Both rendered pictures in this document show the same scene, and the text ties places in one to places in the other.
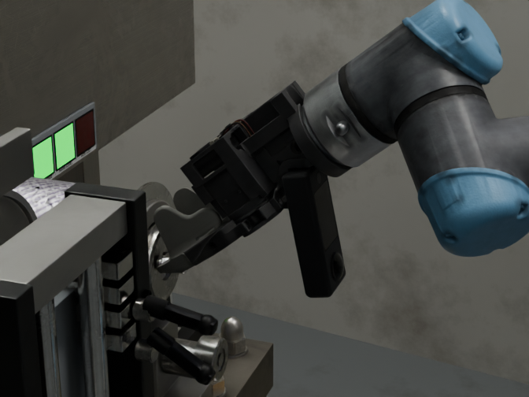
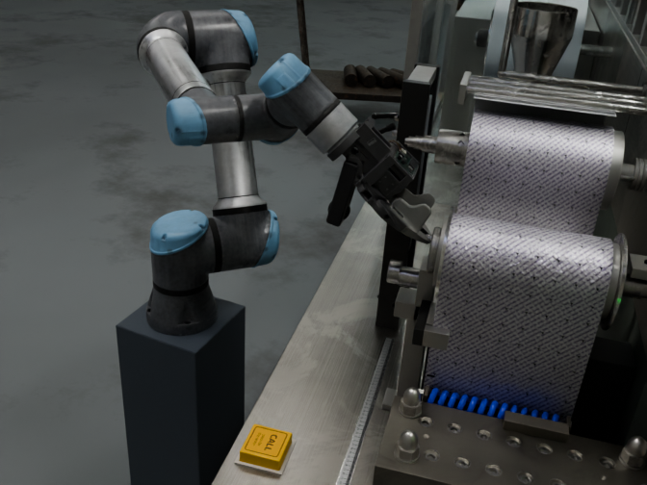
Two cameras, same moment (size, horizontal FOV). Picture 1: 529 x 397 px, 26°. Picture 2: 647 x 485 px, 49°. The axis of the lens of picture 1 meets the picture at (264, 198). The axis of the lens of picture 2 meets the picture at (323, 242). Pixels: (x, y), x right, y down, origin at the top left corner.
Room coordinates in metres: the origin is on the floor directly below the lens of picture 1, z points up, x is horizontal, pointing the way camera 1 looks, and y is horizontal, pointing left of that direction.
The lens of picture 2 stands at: (1.93, -0.18, 1.77)
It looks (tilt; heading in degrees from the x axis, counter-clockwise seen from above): 28 degrees down; 174
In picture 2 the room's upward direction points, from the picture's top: 4 degrees clockwise
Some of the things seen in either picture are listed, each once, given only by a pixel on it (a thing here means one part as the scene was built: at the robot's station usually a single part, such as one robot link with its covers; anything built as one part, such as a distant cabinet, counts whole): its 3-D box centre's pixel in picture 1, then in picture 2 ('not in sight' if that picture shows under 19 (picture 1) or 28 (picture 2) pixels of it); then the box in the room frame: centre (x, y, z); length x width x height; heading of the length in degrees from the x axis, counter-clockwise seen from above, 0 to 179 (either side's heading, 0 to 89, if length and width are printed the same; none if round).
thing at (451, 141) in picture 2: not in sight; (453, 147); (0.74, 0.17, 1.33); 0.06 x 0.06 x 0.06; 71
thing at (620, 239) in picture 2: not in sight; (612, 281); (1.06, 0.35, 1.25); 0.15 x 0.01 x 0.15; 161
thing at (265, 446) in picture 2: not in sight; (266, 446); (1.05, -0.16, 0.91); 0.07 x 0.07 x 0.02; 71
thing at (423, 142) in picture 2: not in sight; (421, 142); (0.72, 0.12, 1.33); 0.06 x 0.03 x 0.03; 71
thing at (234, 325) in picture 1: (231, 334); (408, 443); (1.19, 0.04, 1.05); 0.04 x 0.04 x 0.04
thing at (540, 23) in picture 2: not in sight; (543, 20); (0.34, 0.45, 1.50); 0.14 x 0.14 x 0.06
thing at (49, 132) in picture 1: (52, 153); not in sight; (1.45, 0.29, 1.18); 0.25 x 0.01 x 0.07; 161
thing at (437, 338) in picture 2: not in sight; (435, 338); (1.05, 0.10, 1.13); 0.04 x 0.02 x 0.03; 71
